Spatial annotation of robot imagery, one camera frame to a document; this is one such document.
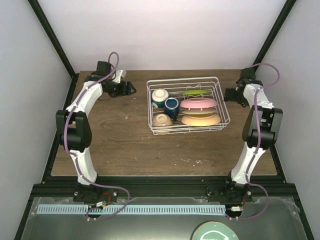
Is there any teal plate on wood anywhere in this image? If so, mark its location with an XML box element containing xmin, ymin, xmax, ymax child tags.
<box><xmin>191</xmin><ymin>221</ymin><xmax>239</xmax><ymax>240</ymax></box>

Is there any green plate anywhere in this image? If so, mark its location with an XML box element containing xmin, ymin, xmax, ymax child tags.
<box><xmin>182</xmin><ymin>89</ymin><xmax>209</xmax><ymax>96</ymax></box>

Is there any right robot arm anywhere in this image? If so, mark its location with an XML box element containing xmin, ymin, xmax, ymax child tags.
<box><xmin>224</xmin><ymin>78</ymin><xmax>283</xmax><ymax>185</ymax></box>

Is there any tan bottom plate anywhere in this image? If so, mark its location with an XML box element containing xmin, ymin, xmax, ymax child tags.
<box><xmin>181</xmin><ymin>113</ymin><xmax>221</xmax><ymax>127</ymax></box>

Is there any black left frame post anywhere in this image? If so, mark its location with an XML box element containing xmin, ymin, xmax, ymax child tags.
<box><xmin>28</xmin><ymin>0</ymin><xmax>76</xmax><ymax>78</ymax></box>

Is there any teal white bowl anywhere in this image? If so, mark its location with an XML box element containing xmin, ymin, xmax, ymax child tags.
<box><xmin>151</xmin><ymin>88</ymin><xmax>169</xmax><ymax>108</ymax></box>

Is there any black frame post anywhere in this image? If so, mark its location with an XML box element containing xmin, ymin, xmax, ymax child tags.
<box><xmin>28</xmin><ymin>0</ymin><xmax>76</xmax><ymax>78</ymax></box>
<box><xmin>253</xmin><ymin>0</ymin><xmax>297</xmax><ymax>65</ymax></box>

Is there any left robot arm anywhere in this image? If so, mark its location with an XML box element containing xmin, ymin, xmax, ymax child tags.
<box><xmin>55</xmin><ymin>61</ymin><xmax>137</xmax><ymax>202</ymax></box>

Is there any white wire dish rack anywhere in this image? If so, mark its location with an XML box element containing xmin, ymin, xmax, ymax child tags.
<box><xmin>146</xmin><ymin>76</ymin><xmax>231</xmax><ymax>135</ymax></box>

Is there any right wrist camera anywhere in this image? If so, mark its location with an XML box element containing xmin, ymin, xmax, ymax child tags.
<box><xmin>236</xmin><ymin>67</ymin><xmax>256</xmax><ymax>88</ymax></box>

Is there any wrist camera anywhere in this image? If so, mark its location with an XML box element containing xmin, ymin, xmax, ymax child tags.
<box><xmin>111</xmin><ymin>69</ymin><xmax>127</xmax><ymax>84</ymax></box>
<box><xmin>236</xmin><ymin>67</ymin><xmax>256</xmax><ymax>88</ymax></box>

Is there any beige floral bowl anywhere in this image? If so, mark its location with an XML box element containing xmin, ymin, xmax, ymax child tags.
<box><xmin>152</xmin><ymin>113</ymin><xmax>173</xmax><ymax>127</ymax></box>

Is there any woven pattern plate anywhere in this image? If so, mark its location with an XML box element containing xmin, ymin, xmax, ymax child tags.
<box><xmin>182</xmin><ymin>108</ymin><xmax>217</xmax><ymax>117</ymax></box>

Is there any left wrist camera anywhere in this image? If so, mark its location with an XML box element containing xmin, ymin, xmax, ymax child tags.
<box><xmin>111</xmin><ymin>69</ymin><xmax>127</xmax><ymax>84</ymax></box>

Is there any light blue slotted strip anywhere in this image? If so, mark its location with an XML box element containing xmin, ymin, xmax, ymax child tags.
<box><xmin>36</xmin><ymin>204</ymin><xmax>226</xmax><ymax>216</ymax></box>

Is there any black right frame post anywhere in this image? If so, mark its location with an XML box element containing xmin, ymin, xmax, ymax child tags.
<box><xmin>253</xmin><ymin>0</ymin><xmax>297</xmax><ymax>65</ymax></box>

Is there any pink plate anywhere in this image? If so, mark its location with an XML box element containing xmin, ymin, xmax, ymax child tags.
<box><xmin>180</xmin><ymin>97</ymin><xmax>218</xmax><ymax>109</ymax></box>

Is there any dark blue mug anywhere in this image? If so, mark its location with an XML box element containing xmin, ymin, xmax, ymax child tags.
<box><xmin>164</xmin><ymin>97</ymin><xmax>180</xmax><ymax>121</ymax></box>

